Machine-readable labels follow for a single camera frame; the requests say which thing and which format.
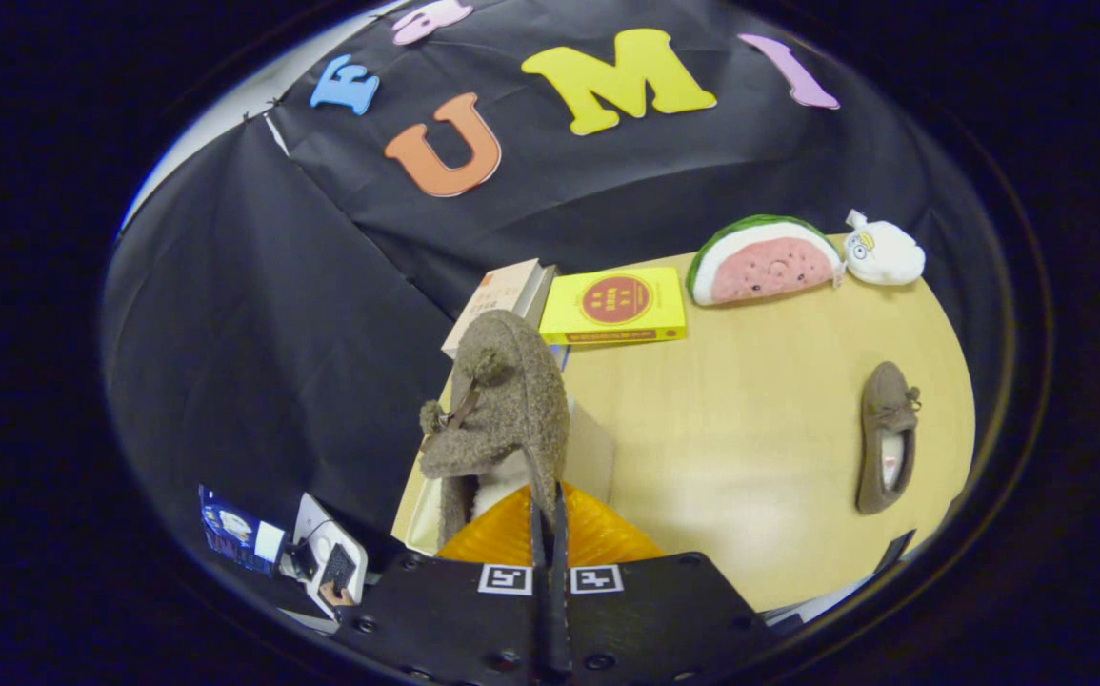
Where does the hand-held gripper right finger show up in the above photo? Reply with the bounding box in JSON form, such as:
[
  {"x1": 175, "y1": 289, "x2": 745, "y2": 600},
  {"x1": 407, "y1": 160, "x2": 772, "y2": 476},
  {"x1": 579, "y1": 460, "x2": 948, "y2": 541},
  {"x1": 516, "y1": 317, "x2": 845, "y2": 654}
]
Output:
[{"x1": 552, "y1": 481, "x2": 771, "y2": 685}]

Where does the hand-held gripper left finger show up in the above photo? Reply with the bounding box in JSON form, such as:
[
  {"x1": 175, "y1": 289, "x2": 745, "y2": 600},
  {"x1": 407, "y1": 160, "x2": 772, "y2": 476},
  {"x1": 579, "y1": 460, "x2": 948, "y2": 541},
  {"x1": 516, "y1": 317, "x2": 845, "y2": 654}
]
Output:
[{"x1": 333, "y1": 481, "x2": 552, "y2": 685}]

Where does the beige storage box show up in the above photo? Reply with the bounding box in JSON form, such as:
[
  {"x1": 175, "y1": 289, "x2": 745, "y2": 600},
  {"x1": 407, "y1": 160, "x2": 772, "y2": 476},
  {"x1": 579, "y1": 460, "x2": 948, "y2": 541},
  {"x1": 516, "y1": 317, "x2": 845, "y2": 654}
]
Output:
[{"x1": 390, "y1": 395, "x2": 615, "y2": 556}]

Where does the brown fuzzy shoe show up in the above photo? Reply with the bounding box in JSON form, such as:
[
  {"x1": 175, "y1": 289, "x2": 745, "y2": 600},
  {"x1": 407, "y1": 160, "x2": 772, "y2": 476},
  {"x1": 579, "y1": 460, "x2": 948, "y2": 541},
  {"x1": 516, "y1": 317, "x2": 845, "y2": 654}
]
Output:
[
  {"x1": 855, "y1": 360, "x2": 922, "y2": 516},
  {"x1": 416, "y1": 308, "x2": 571, "y2": 552}
]

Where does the blue printed box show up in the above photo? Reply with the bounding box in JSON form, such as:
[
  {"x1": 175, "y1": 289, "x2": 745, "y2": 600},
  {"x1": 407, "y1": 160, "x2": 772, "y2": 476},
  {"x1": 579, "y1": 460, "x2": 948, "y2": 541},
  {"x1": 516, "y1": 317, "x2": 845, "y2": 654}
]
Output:
[{"x1": 198, "y1": 485, "x2": 287, "y2": 578}]

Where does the white plastic device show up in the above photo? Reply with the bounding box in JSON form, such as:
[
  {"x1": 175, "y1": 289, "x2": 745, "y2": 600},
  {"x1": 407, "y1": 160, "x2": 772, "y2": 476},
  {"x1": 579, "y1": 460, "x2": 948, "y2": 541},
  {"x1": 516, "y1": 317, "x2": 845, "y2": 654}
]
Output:
[{"x1": 292, "y1": 493, "x2": 370, "y2": 620}]

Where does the small black panel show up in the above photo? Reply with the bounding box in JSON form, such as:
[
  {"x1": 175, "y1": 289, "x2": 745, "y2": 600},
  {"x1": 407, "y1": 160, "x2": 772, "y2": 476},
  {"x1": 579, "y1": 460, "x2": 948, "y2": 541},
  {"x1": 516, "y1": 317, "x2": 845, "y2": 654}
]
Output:
[{"x1": 873, "y1": 529, "x2": 917, "y2": 575}]

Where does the yellow book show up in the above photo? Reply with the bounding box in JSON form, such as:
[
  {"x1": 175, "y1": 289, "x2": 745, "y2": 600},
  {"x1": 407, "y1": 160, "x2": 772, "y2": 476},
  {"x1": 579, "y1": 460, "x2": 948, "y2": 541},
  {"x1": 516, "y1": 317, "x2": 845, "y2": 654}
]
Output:
[{"x1": 538, "y1": 266, "x2": 688, "y2": 347}]

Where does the white book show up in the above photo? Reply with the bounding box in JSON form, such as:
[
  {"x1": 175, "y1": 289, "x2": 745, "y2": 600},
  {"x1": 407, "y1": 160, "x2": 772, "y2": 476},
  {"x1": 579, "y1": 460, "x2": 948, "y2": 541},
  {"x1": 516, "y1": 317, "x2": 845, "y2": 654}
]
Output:
[{"x1": 516, "y1": 264, "x2": 560, "y2": 330}]

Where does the black backdrop cloth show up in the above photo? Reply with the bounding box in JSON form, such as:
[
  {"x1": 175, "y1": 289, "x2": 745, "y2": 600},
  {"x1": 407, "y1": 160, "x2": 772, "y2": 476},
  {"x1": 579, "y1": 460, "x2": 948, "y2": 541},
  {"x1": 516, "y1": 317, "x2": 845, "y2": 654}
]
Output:
[{"x1": 102, "y1": 0, "x2": 1003, "y2": 592}]

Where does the watermelon slice plush toy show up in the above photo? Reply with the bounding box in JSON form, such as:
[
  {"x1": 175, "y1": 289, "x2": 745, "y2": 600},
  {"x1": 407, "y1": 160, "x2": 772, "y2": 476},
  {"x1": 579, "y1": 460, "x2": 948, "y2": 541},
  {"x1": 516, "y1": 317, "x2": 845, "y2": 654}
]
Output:
[{"x1": 685, "y1": 214, "x2": 844, "y2": 308}]

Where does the white plush toy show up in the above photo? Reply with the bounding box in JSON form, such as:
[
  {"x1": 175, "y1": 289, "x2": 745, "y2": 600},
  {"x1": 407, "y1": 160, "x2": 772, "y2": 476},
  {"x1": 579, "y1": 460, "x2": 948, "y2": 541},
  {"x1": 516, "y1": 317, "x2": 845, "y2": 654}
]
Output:
[{"x1": 840, "y1": 209, "x2": 928, "y2": 287}]

